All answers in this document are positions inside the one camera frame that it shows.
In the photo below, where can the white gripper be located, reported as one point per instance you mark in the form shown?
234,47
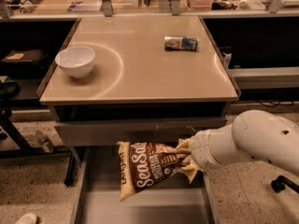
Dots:
202,149

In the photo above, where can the brown sea salt chip bag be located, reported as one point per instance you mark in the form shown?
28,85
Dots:
144,165

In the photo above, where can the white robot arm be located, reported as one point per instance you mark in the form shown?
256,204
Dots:
253,135

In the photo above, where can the closed grey top drawer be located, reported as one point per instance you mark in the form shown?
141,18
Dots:
109,132

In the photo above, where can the open grey middle drawer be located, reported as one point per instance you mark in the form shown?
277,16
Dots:
174,201

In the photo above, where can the grey drawer cabinet with counter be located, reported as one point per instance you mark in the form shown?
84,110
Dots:
134,77

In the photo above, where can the black chair wheel leg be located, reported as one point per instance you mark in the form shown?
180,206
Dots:
282,182

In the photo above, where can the blue silver snack packet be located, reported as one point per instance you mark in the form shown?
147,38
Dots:
185,43

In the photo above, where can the white ceramic bowl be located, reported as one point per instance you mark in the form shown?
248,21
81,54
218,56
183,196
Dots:
76,61

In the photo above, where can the white shoe tip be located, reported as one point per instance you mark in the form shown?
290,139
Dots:
29,218

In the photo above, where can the black table leg frame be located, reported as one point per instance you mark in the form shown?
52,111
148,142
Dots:
33,133

